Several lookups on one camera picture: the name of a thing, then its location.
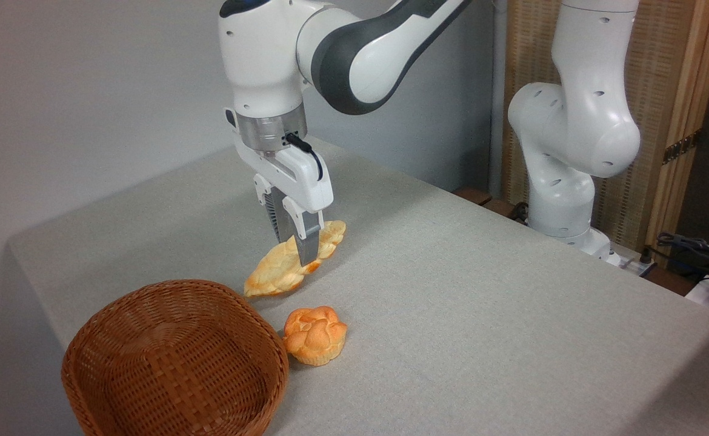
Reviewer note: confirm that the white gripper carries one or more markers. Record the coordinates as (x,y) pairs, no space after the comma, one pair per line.
(306,181)

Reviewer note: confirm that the wooden woven folding screen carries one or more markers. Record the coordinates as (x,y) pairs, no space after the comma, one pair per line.
(663,72)

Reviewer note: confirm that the metal screen hinge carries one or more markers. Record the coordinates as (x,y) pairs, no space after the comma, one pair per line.
(682,147)

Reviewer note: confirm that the long golden bread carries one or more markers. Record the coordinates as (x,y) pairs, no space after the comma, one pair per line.
(276,272)

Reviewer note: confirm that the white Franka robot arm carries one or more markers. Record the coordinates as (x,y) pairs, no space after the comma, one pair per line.
(572,121)

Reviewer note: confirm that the round orange bread bun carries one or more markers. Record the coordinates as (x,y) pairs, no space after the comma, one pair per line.
(315,336)

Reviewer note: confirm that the brown woven wicker basket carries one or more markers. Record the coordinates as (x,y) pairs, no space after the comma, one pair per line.
(179,363)

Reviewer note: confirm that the grey vertical pipe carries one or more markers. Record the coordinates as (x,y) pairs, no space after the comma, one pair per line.
(498,121)

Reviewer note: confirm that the brown wooden block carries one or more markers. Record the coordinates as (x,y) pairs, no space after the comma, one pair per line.
(500,208)
(472,195)

